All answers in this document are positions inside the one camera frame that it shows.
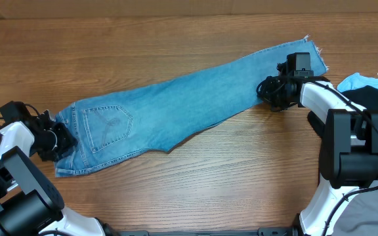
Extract light blue garment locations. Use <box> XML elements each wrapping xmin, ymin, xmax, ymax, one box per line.
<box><xmin>337</xmin><ymin>73</ymin><xmax>378</xmax><ymax>92</ymax></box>

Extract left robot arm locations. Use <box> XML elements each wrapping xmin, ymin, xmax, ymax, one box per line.
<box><xmin>0</xmin><ymin>101</ymin><xmax>116</xmax><ymax>235</ymax></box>

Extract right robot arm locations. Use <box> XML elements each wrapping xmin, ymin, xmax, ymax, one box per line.
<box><xmin>256</xmin><ymin>52</ymin><xmax>378</xmax><ymax>235</ymax></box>

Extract light blue denim jeans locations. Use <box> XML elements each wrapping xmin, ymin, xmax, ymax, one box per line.
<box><xmin>54</xmin><ymin>39</ymin><xmax>327</xmax><ymax>177</ymax></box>

